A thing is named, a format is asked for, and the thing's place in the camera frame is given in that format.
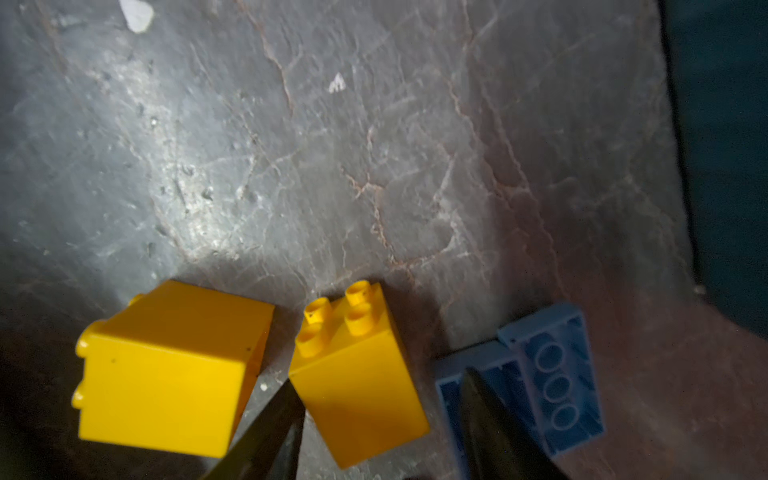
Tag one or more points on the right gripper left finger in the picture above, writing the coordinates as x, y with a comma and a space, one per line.
270, 447

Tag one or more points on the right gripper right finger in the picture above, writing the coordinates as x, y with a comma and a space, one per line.
497, 446

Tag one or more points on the blue brick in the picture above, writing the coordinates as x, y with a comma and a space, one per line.
552, 346
500, 368

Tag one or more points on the yellow brick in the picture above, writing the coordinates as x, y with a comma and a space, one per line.
173, 371
350, 372

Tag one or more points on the back teal bin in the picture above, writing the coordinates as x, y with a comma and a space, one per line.
717, 65

